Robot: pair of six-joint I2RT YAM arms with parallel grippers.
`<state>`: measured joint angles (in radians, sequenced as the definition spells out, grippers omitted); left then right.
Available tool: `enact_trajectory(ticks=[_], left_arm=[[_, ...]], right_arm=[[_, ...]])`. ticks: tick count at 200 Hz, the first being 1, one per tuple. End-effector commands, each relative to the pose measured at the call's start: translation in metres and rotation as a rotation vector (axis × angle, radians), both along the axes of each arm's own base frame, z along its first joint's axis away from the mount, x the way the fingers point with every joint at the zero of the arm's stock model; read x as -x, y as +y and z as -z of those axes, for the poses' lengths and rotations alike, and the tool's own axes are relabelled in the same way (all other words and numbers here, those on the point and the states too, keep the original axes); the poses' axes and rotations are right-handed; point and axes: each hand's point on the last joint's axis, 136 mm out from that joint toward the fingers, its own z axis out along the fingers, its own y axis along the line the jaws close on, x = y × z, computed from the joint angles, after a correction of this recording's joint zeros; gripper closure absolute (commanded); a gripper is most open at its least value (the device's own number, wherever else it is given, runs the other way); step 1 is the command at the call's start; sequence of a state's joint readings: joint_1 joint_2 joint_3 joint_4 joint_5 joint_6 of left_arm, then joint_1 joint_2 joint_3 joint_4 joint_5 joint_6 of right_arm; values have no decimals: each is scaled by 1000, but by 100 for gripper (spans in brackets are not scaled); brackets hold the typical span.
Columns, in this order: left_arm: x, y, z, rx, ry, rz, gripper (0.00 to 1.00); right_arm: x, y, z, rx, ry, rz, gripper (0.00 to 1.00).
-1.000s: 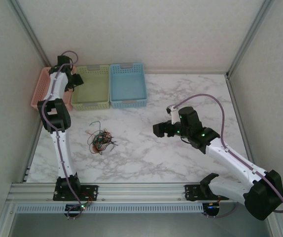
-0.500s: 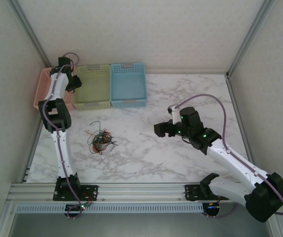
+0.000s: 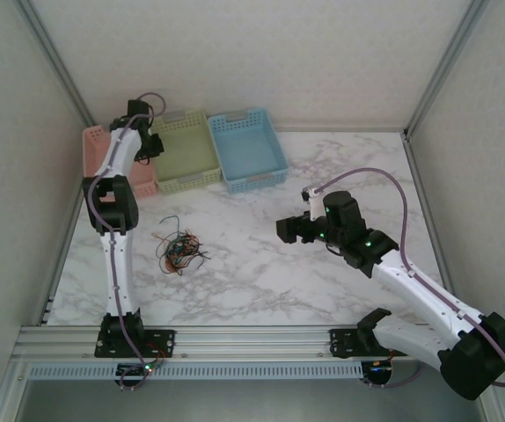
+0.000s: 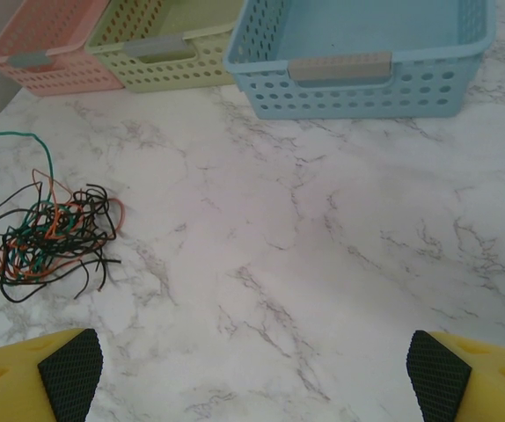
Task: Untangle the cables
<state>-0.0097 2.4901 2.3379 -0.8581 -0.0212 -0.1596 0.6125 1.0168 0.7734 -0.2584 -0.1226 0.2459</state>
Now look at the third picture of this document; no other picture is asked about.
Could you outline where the aluminium table edge strip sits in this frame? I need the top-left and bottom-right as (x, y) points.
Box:
(274, 126), (407, 134)

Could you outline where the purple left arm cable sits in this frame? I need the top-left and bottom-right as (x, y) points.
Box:
(85, 91), (168, 392)

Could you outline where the green plastic basket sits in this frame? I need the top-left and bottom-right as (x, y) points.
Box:
(150, 108), (222, 195)

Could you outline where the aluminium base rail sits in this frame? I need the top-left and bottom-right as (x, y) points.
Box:
(16, 324), (447, 364)

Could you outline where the light blue slotted cable duct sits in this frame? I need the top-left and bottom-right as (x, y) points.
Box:
(26, 360), (366, 382)

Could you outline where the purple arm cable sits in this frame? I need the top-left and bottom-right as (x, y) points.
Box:
(85, 91), (168, 392)
(313, 168), (505, 391)

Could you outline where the aluminium table side rail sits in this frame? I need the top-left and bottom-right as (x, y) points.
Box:
(402, 131), (456, 295)
(36, 188), (87, 327)

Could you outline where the control board with LED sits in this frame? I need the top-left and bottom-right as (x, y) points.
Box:
(363, 359), (395, 384)
(115, 362), (165, 380)

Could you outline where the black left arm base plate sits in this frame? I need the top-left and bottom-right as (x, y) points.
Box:
(93, 327), (178, 360)

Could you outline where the pink plastic basket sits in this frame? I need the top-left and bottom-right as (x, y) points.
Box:
(81, 125), (157, 200)

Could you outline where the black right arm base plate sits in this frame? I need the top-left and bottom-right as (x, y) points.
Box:
(328, 327), (412, 360)

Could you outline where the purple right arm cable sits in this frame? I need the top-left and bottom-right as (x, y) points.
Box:
(313, 168), (505, 391)

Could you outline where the blue plastic basket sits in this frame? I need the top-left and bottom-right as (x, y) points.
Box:
(207, 106), (289, 195)

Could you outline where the aluminium frame post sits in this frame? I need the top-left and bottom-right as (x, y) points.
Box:
(401, 0), (494, 142)
(14, 0), (99, 133)

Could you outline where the jumper wire bundle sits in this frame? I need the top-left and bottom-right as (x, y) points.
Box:
(153, 214), (212, 277)

